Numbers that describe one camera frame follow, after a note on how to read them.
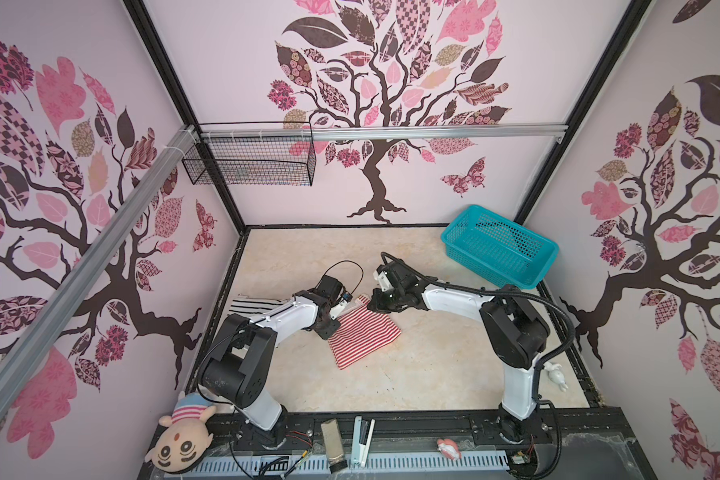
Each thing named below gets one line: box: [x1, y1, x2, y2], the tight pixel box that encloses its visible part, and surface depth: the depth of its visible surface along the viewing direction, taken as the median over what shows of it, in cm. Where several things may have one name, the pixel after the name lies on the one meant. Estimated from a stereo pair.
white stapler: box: [351, 416, 376, 468], surface depth 72 cm
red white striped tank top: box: [328, 294, 402, 370], surface depth 89 cm
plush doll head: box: [145, 391, 217, 473], surface depth 68 cm
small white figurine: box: [543, 361, 569, 392], surface depth 81 cm
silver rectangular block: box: [320, 418, 348, 474], surface depth 71 cm
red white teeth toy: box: [436, 438, 462, 460], surface depth 69 cm
